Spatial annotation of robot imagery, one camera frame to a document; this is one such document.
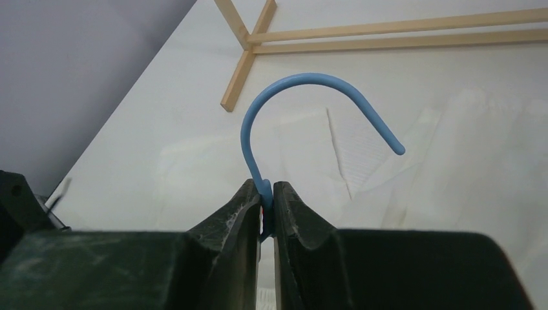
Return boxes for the wooden clothes rack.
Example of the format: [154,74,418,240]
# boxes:
[215,1,547,112]

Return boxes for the white shorts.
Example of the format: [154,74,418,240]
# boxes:
[154,90,548,310]

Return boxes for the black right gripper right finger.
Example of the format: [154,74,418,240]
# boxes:
[273,181,533,309]

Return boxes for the lilac hanger of white shorts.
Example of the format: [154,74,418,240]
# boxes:
[240,72,406,242]

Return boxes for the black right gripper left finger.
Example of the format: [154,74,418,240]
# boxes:
[1,180,260,309]

